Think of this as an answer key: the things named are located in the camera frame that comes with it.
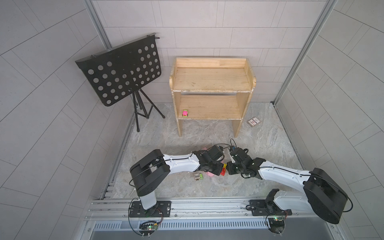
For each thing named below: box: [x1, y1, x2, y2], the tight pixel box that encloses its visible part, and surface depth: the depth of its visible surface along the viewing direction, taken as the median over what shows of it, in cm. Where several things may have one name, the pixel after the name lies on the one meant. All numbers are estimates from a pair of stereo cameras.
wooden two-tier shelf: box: [169, 57, 257, 138], surface depth 78 cm
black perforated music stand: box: [75, 32, 166, 132], surface depth 74 cm
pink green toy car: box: [182, 109, 189, 118], surface depth 84 cm
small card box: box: [247, 117, 261, 128], surface depth 107 cm
